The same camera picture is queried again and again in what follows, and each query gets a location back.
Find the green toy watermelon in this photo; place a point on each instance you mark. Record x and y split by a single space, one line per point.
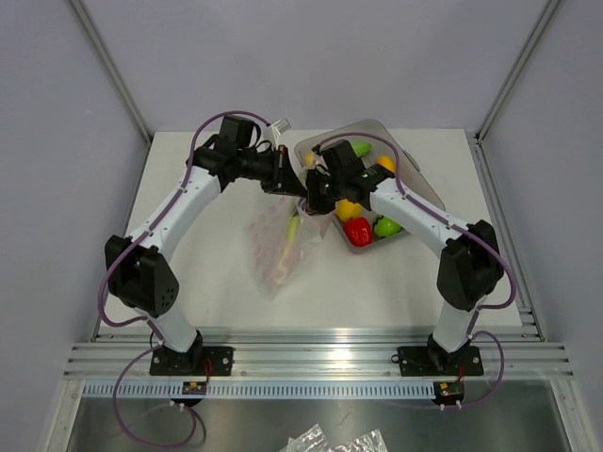
384 227

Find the orange yellow mango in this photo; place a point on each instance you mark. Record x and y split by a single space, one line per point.
386 162

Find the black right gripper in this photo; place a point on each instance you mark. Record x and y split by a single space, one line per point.
314 205

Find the left aluminium frame post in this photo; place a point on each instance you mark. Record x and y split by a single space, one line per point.
97 43

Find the white slotted cable duct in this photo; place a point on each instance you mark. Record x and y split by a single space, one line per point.
280 390

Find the yellow bell pepper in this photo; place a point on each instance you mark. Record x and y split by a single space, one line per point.
346 210

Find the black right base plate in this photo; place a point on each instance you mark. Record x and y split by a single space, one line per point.
422 361

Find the right aluminium frame post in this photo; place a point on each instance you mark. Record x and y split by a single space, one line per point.
529 48

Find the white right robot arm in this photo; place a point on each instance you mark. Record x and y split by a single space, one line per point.
468 266

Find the right small circuit board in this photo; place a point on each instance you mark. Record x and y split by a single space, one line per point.
451 389

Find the clear plastic food bin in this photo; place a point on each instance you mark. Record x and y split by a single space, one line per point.
393 198

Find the crumpled clear plastic bag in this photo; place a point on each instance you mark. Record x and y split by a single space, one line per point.
312 440

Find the aluminium frame post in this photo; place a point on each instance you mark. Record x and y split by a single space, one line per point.
97 43
529 48

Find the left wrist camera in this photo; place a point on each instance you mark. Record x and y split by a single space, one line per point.
274 131

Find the left small circuit board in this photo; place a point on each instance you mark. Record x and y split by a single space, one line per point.
194 388

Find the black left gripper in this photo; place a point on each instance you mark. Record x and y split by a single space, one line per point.
290 185

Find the green celery bunch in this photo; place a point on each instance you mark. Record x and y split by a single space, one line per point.
288 254

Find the small circuit board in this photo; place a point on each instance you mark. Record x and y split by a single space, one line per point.
194 388
451 389

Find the red bell pepper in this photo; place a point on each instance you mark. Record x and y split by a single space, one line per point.
358 231

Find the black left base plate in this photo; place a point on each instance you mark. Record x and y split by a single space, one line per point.
198 362

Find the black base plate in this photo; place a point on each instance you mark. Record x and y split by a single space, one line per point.
422 361
198 362

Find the aluminium mounting rail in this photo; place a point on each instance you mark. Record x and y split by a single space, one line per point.
324 353

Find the green chayote gourd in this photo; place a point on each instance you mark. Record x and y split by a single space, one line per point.
361 148

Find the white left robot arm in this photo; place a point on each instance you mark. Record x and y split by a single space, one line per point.
138 270

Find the clear zip top bag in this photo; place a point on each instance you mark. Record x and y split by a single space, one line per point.
281 236

